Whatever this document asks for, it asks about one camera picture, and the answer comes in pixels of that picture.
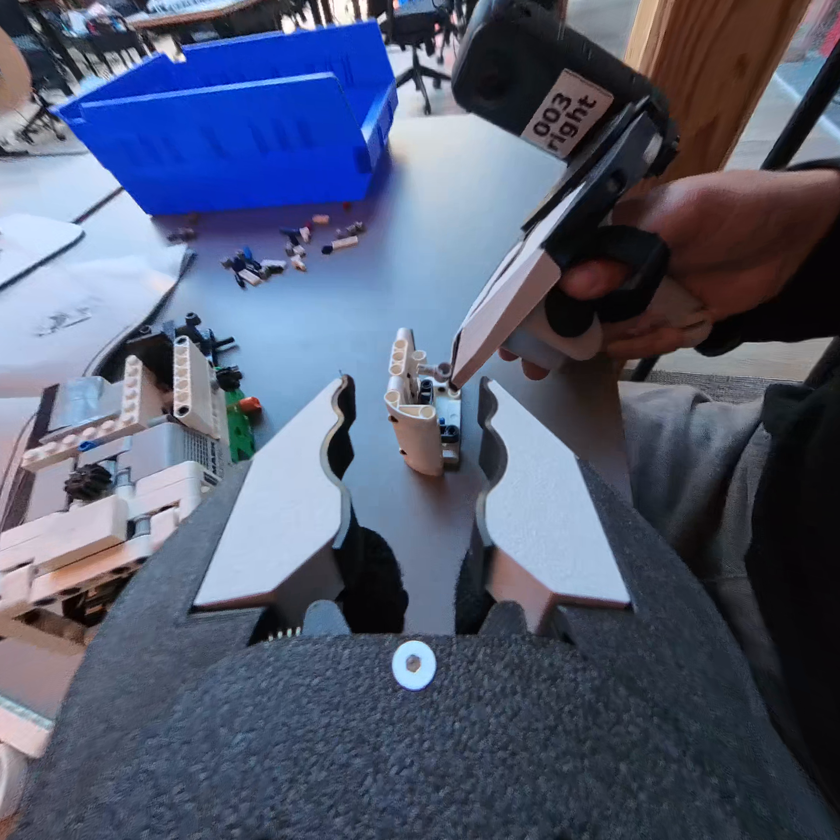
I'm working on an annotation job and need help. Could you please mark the person's grey trousers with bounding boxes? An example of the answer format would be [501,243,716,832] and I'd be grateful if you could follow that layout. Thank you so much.
[620,381,788,713]

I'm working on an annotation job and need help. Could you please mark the person's right hand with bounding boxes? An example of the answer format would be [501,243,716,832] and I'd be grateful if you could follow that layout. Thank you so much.
[499,167,840,382]

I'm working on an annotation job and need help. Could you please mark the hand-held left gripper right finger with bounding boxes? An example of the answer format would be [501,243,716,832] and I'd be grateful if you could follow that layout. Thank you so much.
[474,377,634,636]

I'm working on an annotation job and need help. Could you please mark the black office chair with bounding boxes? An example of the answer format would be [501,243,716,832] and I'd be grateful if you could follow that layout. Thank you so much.
[379,0,462,116]

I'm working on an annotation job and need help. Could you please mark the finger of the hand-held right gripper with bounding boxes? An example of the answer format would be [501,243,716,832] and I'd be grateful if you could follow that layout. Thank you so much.
[451,248,564,389]
[451,180,590,345]

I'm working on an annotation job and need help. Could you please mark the clear plastic bag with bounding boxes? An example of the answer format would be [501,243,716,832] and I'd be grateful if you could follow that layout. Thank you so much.
[0,249,196,385]

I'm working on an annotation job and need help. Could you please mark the pile of loose lego pieces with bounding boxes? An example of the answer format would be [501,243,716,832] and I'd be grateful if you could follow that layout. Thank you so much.
[167,203,368,290]

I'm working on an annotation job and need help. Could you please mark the person's black jacket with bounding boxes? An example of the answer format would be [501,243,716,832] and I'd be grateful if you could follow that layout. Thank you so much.
[745,341,840,798]

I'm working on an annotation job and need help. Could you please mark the black metal pole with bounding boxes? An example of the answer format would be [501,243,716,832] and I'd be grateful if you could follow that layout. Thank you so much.
[761,62,840,172]

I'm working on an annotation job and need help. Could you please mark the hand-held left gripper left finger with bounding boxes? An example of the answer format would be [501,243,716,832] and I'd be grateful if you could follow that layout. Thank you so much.
[192,375,359,614]

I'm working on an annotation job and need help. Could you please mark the wooden post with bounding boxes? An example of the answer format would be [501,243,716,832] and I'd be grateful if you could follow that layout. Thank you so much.
[623,0,811,185]

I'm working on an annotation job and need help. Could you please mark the blue plastic bin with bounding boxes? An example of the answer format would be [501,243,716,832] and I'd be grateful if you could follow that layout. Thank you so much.
[51,20,400,217]

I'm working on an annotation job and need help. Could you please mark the white lego beam subassembly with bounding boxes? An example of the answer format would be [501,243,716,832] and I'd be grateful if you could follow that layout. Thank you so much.
[384,328,463,476]

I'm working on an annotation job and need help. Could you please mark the white green lego truck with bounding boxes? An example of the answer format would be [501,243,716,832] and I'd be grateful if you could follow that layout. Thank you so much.
[0,314,263,647]

